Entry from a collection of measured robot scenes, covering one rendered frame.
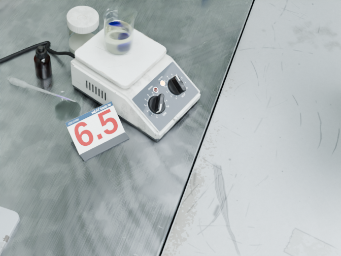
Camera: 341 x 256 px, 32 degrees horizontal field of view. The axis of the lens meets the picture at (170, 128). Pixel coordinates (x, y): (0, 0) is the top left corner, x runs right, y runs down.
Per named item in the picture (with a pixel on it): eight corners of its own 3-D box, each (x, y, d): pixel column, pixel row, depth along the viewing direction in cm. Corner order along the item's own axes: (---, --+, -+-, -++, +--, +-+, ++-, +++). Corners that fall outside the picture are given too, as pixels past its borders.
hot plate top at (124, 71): (168, 52, 107) (169, 49, 106) (125, 91, 100) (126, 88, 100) (116, 21, 110) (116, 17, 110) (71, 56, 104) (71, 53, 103)
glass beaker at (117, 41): (111, 63, 103) (111, 28, 97) (97, 42, 106) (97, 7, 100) (142, 52, 106) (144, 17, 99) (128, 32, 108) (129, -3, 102)
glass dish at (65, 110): (77, 95, 109) (77, 87, 108) (88, 117, 106) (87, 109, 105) (48, 102, 108) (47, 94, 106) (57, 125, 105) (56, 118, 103)
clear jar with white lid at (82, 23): (105, 51, 117) (105, 20, 110) (78, 63, 114) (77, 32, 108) (88, 32, 119) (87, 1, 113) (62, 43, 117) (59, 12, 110)
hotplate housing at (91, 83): (200, 101, 111) (206, 71, 105) (157, 145, 104) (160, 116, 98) (107, 43, 118) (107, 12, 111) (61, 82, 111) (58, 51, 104)
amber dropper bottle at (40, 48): (48, 81, 111) (45, 54, 105) (33, 77, 111) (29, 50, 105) (54, 69, 113) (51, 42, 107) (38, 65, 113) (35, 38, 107)
